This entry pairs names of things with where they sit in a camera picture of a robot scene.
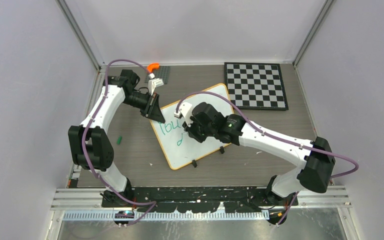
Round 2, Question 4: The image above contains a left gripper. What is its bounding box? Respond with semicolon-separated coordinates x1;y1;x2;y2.
122;91;166;123

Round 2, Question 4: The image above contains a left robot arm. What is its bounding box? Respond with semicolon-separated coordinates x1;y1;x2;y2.
68;69;166;207

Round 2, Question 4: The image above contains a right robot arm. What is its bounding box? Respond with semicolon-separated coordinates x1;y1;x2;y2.
174;102;335;205

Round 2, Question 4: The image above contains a grey lego baseplate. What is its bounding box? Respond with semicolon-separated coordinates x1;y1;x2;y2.
144;65;171;85

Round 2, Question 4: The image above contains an orange curved block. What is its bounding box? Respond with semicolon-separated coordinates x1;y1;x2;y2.
146;62;160;75

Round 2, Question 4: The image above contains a black white checkerboard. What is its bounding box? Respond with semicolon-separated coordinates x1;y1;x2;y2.
224;62;289;111

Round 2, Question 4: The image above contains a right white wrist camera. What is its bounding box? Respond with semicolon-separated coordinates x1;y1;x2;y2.
173;102;193;127

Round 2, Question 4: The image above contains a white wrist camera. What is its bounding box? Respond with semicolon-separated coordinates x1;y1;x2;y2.
173;102;193;127
148;73;164;95

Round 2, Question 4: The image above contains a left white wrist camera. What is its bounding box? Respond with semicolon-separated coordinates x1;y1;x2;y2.
148;73;164;95

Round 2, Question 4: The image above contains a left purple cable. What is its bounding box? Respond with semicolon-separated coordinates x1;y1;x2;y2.
81;58;158;227

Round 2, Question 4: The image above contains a purple cable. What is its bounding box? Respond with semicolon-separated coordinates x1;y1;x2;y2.
176;91;361;229
81;58;158;227

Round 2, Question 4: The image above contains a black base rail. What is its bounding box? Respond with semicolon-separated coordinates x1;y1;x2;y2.
100;186;299;214

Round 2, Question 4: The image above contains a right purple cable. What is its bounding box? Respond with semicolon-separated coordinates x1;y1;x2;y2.
176;91;361;229

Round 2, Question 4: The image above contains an aluminium frame rail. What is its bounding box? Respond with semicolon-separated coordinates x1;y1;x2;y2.
51;185;353;210

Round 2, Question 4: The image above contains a white slotted cable duct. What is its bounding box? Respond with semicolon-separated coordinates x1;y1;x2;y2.
62;209;270;222

